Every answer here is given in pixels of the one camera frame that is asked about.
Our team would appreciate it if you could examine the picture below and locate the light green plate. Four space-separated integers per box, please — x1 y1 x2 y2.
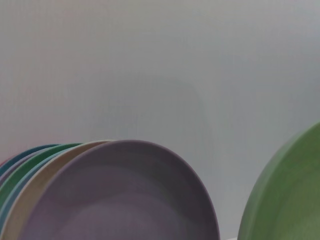
236 121 320 240

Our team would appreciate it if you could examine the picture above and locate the purple plate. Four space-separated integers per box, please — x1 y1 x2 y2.
18 139 221 240

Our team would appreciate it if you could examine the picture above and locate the beige plate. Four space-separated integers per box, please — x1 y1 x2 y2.
3 139 113 240

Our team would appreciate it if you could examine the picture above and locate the teal blue plate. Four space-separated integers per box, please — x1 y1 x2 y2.
0 144 62 176

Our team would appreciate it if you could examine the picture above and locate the dark green plate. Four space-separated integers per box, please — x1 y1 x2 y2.
0 142 85 198

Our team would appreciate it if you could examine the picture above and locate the grey lavender plate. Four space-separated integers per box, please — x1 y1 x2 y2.
0 154 35 182

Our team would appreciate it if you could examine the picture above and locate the light blue plate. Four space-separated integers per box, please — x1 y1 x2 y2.
0 147 73 221

